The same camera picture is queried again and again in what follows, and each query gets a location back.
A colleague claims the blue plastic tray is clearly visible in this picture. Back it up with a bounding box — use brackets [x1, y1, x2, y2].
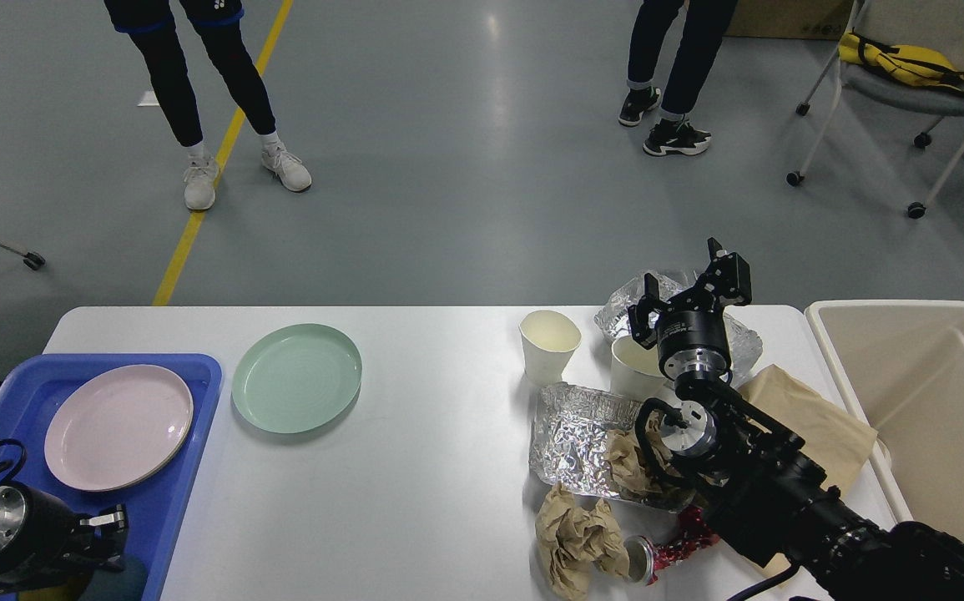
[0, 354, 222, 600]

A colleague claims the cardboard box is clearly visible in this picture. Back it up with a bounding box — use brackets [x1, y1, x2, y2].
[726, 1, 853, 41]

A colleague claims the person in dark jeans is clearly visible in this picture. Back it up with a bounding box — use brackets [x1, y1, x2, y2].
[618, 1, 738, 157]

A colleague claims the yellow bag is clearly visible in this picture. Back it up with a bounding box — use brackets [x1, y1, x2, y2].
[839, 31, 964, 98]

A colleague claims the grey caster leg at left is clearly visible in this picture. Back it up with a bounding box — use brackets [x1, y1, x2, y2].
[0, 240, 46, 271]

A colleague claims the person in black leggings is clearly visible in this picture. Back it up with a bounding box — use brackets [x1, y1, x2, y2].
[104, 1, 313, 212]

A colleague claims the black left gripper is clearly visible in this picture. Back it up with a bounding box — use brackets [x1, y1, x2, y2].
[0, 484, 129, 593]

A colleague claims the pink plate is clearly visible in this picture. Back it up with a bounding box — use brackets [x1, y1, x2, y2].
[43, 364, 193, 493]

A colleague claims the crumpled brown paper ball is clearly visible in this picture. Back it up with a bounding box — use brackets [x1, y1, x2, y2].
[535, 482, 630, 600]

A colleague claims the crumpled brown paper in tray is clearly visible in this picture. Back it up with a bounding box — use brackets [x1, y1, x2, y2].
[603, 429, 684, 503]

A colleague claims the green plate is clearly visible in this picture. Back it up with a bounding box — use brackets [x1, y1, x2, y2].
[231, 323, 363, 435]

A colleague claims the white paper cup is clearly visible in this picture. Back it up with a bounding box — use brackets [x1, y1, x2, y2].
[519, 311, 583, 386]

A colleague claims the flat brown paper bag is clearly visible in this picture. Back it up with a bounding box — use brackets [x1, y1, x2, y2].
[736, 364, 879, 577]

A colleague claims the teal mug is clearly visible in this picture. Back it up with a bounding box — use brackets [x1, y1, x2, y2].
[14, 553, 149, 601]

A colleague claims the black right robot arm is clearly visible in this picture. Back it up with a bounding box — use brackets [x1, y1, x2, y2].
[628, 239, 964, 600]

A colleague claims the beige plastic bin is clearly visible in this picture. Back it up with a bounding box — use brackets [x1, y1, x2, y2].
[805, 300, 964, 543]

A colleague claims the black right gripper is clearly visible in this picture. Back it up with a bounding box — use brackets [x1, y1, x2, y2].
[627, 237, 753, 381]

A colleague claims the crumpled foil sheet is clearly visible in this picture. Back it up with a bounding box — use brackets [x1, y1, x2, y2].
[593, 270, 763, 388]

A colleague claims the crushed red can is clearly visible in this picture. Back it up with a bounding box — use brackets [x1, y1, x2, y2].
[623, 506, 719, 586]

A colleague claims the white paper bowl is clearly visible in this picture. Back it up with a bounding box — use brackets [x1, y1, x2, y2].
[608, 336, 677, 402]

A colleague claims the aluminium foil tray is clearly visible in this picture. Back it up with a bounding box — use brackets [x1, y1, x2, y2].
[530, 381, 693, 513]

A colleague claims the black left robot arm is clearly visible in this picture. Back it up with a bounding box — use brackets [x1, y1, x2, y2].
[0, 438, 129, 596]

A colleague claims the grey wheeled chair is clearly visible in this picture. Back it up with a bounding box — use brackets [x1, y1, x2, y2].
[785, 1, 964, 220]

